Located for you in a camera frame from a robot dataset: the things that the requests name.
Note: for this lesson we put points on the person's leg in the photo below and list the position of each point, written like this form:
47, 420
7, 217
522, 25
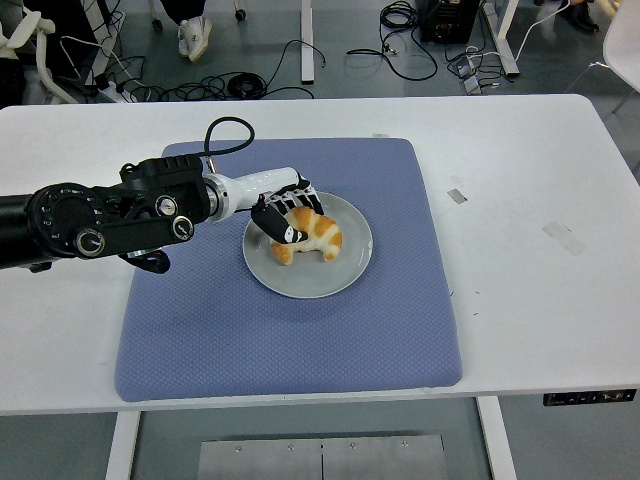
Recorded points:
187, 9

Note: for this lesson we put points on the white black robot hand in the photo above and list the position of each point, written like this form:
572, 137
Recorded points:
260, 187

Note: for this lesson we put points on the grey tape piece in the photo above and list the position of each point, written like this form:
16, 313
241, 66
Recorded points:
456, 196

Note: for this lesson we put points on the person's foot in black shoe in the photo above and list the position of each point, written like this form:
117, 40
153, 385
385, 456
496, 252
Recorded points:
582, 17

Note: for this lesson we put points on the black equipment box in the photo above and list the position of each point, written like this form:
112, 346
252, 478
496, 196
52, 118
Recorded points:
445, 20

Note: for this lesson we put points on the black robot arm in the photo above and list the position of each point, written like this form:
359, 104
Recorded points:
75, 225

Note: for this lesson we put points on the white shell chair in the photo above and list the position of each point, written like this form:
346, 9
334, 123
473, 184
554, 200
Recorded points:
622, 52

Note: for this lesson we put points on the translucent tape piece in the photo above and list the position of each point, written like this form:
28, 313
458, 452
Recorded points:
564, 238

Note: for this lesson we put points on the blue quilted mat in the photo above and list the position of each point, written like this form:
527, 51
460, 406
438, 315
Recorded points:
250, 340

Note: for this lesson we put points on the white power strip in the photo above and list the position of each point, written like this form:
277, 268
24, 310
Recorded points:
111, 93

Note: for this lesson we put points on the white table leg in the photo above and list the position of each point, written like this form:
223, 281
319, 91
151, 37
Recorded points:
121, 445
496, 440

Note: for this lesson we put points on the black caster wheel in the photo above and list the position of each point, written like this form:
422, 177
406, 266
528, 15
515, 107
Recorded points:
240, 14

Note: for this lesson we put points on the white desk leg with foot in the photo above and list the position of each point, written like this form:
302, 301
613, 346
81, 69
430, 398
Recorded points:
502, 40

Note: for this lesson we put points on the black table control panel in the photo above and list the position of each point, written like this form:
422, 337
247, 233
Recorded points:
587, 397

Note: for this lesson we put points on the grey power adapter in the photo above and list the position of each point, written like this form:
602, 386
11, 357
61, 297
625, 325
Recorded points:
471, 85

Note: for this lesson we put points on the white office chair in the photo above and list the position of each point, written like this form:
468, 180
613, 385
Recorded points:
42, 60

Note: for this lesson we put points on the golden croissant bread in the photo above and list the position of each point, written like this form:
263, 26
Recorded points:
325, 235

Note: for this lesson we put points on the round grey plate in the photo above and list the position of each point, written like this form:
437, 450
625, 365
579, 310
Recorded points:
310, 280

